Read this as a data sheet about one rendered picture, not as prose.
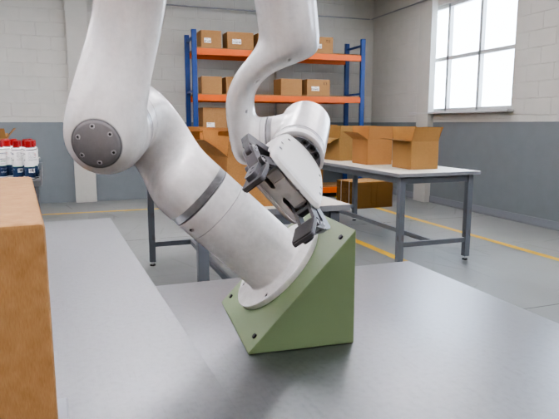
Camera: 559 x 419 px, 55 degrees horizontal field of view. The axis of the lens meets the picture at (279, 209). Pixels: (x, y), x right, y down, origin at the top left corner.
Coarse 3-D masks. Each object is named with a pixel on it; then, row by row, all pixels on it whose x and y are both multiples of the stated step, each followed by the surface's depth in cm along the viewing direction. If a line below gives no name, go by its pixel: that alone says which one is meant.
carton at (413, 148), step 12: (396, 132) 501; (408, 132) 505; (420, 132) 465; (432, 132) 469; (396, 144) 493; (408, 144) 472; (420, 144) 470; (432, 144) 473; (396, 156) 494; (408, 156) 473; (420, 156) 472; (432, 156) 475; (408, 168) 474; (420, 168) 474; (432, 168) 477
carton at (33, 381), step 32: (0, 192) 43; (32, 192) 44; (0, 224) 29; (32, 224) 30; (0, 256) 29; (32, 256) 30; (0, 288) 30; (32, 288) 30; (0, 320) 30; (32, 320) 30; (0, 352) 30; (32, 352) 31; (0, 384) 30; (32, 384) 31; (0, 416) 30; (32, 416) 31
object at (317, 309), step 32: (320, 256) 86; (352, 256) 84; (288, 288) 87; (320, 288) 83; (352, 288) 85; (256, 320) 87; (288, 320) 82; (320, 320) 84; (352, 320) 85; (256, 352) 82
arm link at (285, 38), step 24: (264, 0) 75; (288, 0) 74; (312, 0) 76; (264, 24) 77; (288, 24) 75; (312, 24) 77; (264, 48) 78; (288, 48) 77; (312, 48) 78; (240, 72) 80; (264, 72) 79; (240, 96) 81; (240, 120) 83; (264, 120) 85; (240, 144) 84
